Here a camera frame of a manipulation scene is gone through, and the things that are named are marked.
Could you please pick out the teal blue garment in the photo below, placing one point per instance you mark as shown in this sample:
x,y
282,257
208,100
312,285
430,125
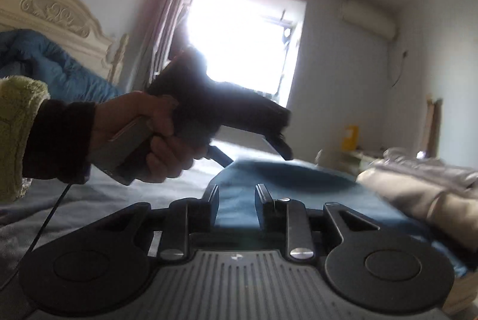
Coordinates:
x,y
298,185

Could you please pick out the bright window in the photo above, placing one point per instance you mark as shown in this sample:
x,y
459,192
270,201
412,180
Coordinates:
x,y
239,40

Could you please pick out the grey bed blanket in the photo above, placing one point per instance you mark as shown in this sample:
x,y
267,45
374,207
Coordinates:
x,y
93,197

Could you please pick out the white wall radiator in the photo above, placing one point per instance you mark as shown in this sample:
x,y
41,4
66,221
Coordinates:
x,y
369,21

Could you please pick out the yellow box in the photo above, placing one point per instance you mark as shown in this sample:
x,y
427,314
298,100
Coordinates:
x,y
351,139

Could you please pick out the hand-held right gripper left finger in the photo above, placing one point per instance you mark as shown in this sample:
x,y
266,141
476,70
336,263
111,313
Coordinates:
x,y
213,204

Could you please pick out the silver grey folded garment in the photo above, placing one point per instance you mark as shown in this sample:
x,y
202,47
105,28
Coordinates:
x,y
429,167

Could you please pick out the cream carved headboard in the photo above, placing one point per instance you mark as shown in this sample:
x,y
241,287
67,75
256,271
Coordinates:
x,y
56,14

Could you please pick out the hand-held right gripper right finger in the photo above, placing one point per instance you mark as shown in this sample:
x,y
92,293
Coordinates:
x,y
263,202

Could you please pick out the blue duvet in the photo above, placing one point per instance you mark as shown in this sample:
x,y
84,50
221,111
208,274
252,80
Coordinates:
x,y
56,62

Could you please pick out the beige folded garment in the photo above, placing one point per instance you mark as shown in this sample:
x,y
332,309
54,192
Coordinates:
x,y
429,200

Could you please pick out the brown wooden frame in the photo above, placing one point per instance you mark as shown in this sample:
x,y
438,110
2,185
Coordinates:
x,y
433,126

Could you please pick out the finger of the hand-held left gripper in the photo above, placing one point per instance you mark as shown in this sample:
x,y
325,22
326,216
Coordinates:
x,y
278,146
220,156

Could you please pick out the grey curtain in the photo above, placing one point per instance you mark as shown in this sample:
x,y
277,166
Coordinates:
x,y
168,14

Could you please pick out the person's left hand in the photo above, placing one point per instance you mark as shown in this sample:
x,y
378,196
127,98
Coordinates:
x,y
123,114

